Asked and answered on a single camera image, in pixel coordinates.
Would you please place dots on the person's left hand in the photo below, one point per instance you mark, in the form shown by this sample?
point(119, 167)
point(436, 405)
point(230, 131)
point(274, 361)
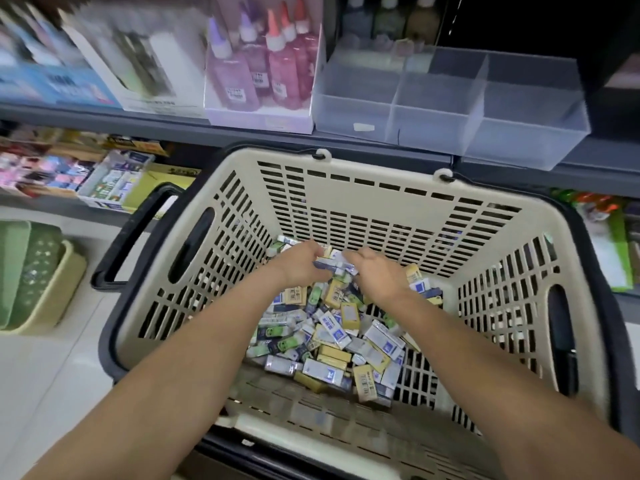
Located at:
point(298, 265)

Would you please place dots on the person's right hand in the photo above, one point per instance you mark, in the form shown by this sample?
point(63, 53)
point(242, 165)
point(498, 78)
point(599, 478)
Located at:
point(380, 277)

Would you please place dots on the pile of erasers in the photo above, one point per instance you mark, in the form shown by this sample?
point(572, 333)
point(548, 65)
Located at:
point(330, 345)

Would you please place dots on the beige shopping basket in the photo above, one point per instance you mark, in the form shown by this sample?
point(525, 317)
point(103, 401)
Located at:
point(470, 435)

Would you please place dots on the grey store shelves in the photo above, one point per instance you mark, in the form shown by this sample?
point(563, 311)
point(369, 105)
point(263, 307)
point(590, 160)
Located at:
point(615, 155)

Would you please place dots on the person's left forearm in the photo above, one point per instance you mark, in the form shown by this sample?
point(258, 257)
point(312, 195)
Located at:
point(170, 395)

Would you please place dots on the person's right forearm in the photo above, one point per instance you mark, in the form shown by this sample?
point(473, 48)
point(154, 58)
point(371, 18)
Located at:
point(500, 395)

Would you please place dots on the pink glue display box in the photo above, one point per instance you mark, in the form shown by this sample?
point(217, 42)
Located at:
point(260, 120)

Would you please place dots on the yellow empty display box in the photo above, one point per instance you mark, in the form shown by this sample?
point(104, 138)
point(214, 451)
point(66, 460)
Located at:
point(165, 185)

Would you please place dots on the white eraser display box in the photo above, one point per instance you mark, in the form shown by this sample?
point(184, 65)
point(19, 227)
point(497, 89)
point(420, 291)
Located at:
point(115, 180)

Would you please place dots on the white glue display box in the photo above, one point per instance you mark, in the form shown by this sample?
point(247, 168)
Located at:
point(185, 75)

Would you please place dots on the yellow plastic basket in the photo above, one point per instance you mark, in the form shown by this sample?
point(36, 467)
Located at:
point(70, 285)

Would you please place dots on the green plastic basket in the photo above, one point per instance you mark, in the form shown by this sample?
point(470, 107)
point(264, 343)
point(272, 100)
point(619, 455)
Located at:
point(25, 275)

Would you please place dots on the clear plastic divider tray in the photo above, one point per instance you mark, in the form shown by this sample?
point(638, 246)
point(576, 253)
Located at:
point(440, 115)

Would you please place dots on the pink glue bottle orange cap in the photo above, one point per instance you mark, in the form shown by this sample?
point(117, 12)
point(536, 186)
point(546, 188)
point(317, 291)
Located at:
point(312, 30)
point(305, 60)
point(285, 80)

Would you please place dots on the pink glue bottle purple cap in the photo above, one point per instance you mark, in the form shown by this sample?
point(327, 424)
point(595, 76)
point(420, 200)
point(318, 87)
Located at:
point(255, 60)
point(235, 83)

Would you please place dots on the translucent glue bottle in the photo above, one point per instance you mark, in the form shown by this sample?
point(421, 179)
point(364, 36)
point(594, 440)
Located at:
point(388, 20)
point(422, 20)
point(355, 20)

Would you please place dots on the row of clear glue bottles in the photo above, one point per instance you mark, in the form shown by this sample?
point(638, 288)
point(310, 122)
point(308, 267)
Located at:
point(140, 60)

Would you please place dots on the pink stationery packets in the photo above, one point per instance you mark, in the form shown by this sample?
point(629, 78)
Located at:
point(45, 170)

